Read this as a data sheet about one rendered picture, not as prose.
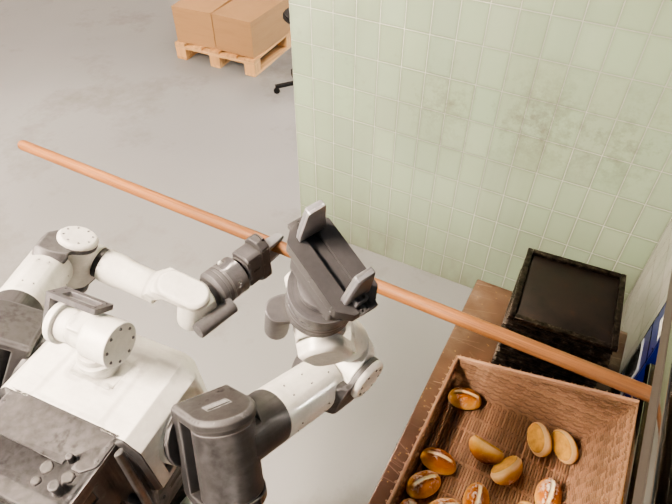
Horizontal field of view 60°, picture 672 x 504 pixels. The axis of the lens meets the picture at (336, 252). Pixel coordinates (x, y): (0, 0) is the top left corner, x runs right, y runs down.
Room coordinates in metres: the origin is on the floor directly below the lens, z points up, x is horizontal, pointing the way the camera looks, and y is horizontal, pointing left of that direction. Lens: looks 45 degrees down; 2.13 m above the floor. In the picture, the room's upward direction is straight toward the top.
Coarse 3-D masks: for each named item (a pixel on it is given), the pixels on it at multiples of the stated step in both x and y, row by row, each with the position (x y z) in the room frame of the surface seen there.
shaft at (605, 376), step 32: (64, 160) 1.28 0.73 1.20; (128, 192) 1.16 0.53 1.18; (224, 224) 1.02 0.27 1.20; (288, 256) 0.93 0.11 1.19; (384, 288) 0.82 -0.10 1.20; (448, 320) 0.74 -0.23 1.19; (480, 320) 0.73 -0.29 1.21; (544, 352) 0.65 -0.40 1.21; (608, 384) 0.59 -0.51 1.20; (640, 384) 0.58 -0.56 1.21
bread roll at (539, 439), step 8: (536, 424) 0.80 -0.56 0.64; (528, 432) 0.79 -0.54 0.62; (536, 432) 0.78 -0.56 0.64; (544, 432) 0.77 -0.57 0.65; (528, 440) 0.77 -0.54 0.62; (536, 440) 0.76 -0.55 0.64; (544, 440) 0.75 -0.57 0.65; (536, 448) 0.74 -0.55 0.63; (544, 448) 0.73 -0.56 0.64; (544, 456) 0.72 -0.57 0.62
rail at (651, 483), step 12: (660, 396) 0.42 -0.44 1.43; (660, 408) 0.40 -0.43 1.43; (660, 420) 0.38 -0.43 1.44; (660, 432) 0.36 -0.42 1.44; (660, 444) 0.34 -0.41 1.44; (660, 456) 0.33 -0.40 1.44; (660, 468) 0.31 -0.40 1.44; (648, 480) 0.30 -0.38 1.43; (660, 480) 0.30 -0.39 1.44; (648, 492) 0.29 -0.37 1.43; (660, 492) 0.28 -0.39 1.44
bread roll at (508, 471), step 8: (512, 456) 0.72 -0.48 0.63; (496, 464) 0.70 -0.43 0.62; (504, 464) 0.69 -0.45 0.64; (512, 464) 0.68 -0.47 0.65; (520, 464) 0.69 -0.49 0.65; (496, 472) 0.67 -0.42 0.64; (504, 472) 0.66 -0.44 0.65; (512, 472) 0.66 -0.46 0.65; (520, 472) 0.67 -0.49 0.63; (496, 480) 0.65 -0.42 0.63; (504, 480) 0.65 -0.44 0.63; (512, 480) 0.65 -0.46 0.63
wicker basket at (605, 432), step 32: (448, 384) 0.91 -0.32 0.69; (480, 384) 0.93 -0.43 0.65; (512, 384) 0.89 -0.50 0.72; (544, 384) 0.85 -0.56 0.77; (448, 416) 0.86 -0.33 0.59; (480, 416) 0.86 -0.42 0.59; (512, 416) 0.86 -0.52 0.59; (544, 416) 0.84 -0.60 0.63; (576, 416) 0.80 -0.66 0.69; (608, 416) 0.77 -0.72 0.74; (416, 448) 0.69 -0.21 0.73; (448, 448) 0.76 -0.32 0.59; (512, 448) 0.76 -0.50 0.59; (608, 448) 0.68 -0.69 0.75; (448, 480) 0.67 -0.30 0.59; (480, 480) 0.67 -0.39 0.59; (576, 480) 0.65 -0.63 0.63; (608, 480) 0.59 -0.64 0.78
